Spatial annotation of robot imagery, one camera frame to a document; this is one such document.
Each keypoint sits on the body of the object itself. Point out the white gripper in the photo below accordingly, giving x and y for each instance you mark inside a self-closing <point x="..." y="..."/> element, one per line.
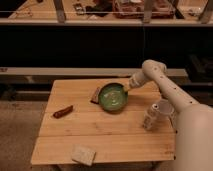
<point x="137" y="80"/>

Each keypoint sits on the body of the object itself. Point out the green ceramic bowl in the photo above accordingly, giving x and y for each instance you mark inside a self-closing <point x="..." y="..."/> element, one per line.
<point x="112" y="97"/>

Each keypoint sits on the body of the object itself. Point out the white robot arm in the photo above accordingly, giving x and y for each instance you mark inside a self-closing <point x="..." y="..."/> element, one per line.
<point x="194" y="137"/>

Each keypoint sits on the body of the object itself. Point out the clear plastic cup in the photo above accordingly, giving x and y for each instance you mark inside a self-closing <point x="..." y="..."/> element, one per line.
<point x="165" y="108"/>

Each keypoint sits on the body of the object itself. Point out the brown chocolate bar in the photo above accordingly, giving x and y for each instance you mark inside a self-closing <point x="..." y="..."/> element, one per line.
<point x="94" y="98"/>

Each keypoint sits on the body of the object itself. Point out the red tray on shelf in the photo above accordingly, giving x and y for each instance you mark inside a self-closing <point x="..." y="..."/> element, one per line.
<point x="135" y="9"/>

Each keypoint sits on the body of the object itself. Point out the wooden table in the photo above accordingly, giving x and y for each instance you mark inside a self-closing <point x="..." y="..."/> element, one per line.
<point x="114" y="137"/>

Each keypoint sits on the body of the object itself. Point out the black object on shelf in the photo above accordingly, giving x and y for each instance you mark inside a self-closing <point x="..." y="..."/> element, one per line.
<point x="101" y="9"/>

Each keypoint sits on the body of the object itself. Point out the brown sausage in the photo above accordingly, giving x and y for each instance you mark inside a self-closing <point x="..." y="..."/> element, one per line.
<point x="63" y="112"/>

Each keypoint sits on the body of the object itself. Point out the beige sponge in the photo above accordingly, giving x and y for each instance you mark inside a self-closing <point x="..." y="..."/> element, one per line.
<point x="83" y="155"/>

